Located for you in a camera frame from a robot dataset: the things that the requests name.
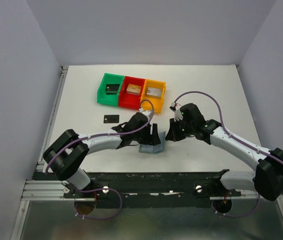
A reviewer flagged black credit card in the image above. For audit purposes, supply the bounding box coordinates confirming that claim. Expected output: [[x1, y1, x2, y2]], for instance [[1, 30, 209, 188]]
[[103, 114, 120, 124]]

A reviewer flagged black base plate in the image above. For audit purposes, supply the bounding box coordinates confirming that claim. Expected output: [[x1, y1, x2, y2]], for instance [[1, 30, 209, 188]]
[[32, 171, 251, 210]]

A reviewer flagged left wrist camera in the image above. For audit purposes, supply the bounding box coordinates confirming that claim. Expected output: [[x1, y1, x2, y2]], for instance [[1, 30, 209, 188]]
[[139, 107, 154, 121]]

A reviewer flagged sage green card holder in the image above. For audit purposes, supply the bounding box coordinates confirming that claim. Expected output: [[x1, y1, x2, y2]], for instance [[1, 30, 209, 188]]
[[139, 131, 166, 154]]

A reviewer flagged yellow plastic bin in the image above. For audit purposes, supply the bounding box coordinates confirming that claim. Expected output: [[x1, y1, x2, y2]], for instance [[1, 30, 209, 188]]
[[140, 79, 166, 114]]

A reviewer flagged black card stack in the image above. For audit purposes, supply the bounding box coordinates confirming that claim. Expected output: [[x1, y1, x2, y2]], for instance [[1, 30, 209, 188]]
[[105, 84, 120, 95]]

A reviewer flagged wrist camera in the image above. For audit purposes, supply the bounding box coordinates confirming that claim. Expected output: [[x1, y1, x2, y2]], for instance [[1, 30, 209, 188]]
[[169, 102, 184, 122], [139, 107, 154, 121]]

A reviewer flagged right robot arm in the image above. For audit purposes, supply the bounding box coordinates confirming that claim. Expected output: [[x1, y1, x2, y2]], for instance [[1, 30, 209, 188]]
[[165, 103, 283, 201]]

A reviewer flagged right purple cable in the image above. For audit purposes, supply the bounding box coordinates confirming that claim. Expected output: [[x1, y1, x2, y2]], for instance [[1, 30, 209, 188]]
[[173, 90, 283, 219]]

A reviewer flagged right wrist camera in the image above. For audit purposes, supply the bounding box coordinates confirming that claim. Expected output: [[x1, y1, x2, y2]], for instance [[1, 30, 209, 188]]
[[169, 102, 184, 122]]

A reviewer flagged tan card stack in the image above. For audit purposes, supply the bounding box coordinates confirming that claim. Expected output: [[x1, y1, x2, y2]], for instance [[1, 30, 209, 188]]
[[126, 83, 142, 96]]

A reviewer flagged green plastic bin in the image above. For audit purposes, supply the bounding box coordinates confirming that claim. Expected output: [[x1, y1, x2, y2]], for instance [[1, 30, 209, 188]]
[[97, 73, 124, 107]]

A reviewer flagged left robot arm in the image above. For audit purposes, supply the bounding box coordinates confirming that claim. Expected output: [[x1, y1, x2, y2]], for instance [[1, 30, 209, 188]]
[[42, 109, 160, 191]]

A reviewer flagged red plastic bin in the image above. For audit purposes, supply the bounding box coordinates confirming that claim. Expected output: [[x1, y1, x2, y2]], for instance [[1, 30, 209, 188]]
[[118, 76, 145, 110]]

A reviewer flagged aluminium frame rail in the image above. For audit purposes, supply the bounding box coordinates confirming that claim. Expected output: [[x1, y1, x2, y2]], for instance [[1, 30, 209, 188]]
[[21, 66, 69, 201]]

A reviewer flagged silver card stack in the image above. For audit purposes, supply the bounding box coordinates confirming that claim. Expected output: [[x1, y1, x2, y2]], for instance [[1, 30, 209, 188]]
[[146, 87, 163, 98]]

